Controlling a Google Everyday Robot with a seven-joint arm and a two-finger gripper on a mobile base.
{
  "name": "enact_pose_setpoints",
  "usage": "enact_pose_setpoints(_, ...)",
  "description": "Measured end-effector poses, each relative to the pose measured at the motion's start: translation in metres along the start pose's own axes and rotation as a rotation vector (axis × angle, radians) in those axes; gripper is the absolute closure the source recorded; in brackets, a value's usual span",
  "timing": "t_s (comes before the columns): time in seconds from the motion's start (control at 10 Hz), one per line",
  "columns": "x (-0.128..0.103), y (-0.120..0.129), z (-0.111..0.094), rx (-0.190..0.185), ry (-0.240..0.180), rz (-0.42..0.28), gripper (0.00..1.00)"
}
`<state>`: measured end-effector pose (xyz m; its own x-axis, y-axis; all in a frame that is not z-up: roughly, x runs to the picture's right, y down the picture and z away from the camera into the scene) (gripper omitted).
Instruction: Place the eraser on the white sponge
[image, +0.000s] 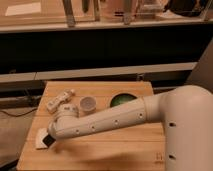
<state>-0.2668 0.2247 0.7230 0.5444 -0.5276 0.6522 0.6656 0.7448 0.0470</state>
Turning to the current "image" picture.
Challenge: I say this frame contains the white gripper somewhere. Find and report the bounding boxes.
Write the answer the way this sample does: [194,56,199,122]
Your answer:
[43,103,79,148]

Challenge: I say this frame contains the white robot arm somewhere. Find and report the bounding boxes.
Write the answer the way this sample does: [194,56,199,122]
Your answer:
[41,85,213,171]

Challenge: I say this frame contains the green bowl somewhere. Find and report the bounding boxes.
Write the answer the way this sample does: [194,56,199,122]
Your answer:
[110,93,136,107]

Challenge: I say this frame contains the black floor cable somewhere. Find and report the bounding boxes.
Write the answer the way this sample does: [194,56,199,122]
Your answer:
[0,107,38,118]

